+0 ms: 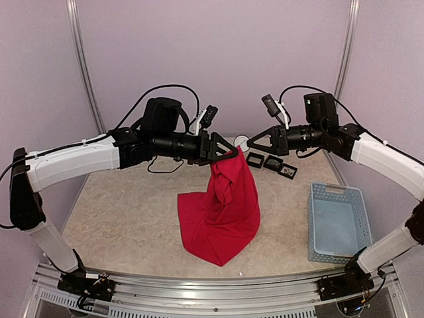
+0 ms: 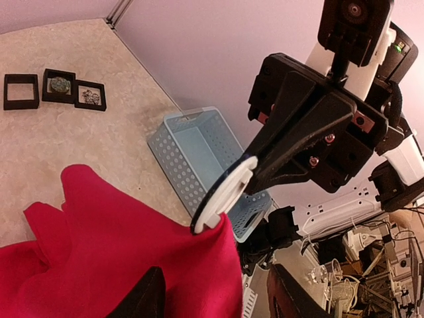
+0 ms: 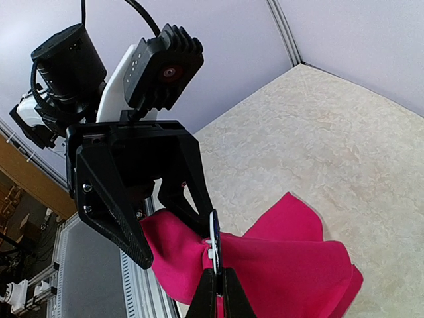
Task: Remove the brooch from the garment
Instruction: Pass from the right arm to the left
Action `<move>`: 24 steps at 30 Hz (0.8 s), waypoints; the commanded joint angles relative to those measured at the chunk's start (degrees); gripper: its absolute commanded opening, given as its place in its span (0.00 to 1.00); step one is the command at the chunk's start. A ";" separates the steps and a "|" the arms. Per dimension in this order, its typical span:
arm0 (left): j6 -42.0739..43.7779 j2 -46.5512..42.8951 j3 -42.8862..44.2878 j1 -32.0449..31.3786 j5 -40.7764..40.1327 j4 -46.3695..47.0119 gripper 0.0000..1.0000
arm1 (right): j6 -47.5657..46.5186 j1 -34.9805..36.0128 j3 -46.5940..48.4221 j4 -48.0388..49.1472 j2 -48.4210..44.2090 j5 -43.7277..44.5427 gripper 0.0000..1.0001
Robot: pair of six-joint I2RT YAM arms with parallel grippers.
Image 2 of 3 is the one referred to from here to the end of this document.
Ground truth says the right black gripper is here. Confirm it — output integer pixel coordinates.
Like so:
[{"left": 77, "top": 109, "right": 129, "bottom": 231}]
[{"left": 243, "top": 53, "right": 388, "bottom": 194}]

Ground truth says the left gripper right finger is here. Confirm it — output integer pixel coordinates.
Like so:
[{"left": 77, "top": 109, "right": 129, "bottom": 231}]
[{"left": 267, "top": 264, "right": 330, "bottom": 318}]

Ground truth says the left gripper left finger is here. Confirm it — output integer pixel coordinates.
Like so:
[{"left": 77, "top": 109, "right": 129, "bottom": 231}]
[{"left": 108, "top": 266, "right": 166, "bottom": 318}]

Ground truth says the red t-shirt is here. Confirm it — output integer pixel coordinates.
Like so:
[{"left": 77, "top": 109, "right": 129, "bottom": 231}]
[{"left": 1, "top": 165, "right": 242, "bottom": 317}]

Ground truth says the blue round brooch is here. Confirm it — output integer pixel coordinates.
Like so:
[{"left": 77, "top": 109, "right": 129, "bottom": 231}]
[{"left": 189, "top": 154, "right": 258, "bottom": 235}]

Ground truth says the silver white brooch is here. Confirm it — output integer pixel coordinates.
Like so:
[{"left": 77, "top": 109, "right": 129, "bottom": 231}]
[{"left": 82, "top": 89, "right": 101, "bottom": 105}]

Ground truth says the green round brooch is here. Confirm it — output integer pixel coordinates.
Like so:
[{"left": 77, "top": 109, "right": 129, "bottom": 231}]
[{"left": 49, "top": 77, "right": 71, "bottom": 95}]

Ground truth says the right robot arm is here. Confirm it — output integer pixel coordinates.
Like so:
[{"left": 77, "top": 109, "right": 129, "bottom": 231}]
[{"left": 245, "top": 53, "right": 411, "bottom": 194}]

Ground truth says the blue plastic basket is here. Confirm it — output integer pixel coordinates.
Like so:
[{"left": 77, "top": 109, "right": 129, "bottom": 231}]
[{"left": 147, "top": 105, "right": 274, "bottom": 242}]

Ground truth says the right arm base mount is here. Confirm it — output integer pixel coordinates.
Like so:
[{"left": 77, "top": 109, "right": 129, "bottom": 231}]
[{"left": 237, "top": 206, "right": 301, "bottom": 276}]

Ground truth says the aluminium front rail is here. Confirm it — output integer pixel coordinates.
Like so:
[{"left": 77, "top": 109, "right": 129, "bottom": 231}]
[{"left": 249, "top": 180, "right": 385, "bottom": 254}]

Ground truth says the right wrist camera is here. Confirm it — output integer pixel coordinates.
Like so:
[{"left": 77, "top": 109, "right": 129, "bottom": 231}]
[{"left": 317, "top": 0, "right": 394, "bottom": 67}]

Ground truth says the black square frame right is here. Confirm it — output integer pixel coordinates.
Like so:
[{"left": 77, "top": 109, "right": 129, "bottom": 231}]
[{"left": 74, "top": 79, "right": 107, "bottom": 112}]

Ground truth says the black square frame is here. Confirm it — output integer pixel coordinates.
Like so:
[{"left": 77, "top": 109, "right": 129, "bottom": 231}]
[
  {"left": 74, "top": 79, "right": 107, "bottom": 112},
  {"left": 3, "top": 74, "right": 40, "bottom": 111},
  {"left": 42, "top": 68, "right": 76, "bottom": 104}
]

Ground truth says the right aluminium corner post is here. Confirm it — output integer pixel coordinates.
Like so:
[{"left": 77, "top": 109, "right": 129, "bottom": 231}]
[{"left": 105, "top": 0, "right": 134, "bottom": 29}]

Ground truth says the black square frame middle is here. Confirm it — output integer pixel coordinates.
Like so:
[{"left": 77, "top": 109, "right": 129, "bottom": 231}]
[{"left": 42, "top": 68, "right": 76, "bottom": 104}]

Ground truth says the black square frame left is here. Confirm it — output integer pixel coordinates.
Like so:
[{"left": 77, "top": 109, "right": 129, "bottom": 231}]
[{"left": 3, "top": 74, "right": 40, "bottom": 111}]

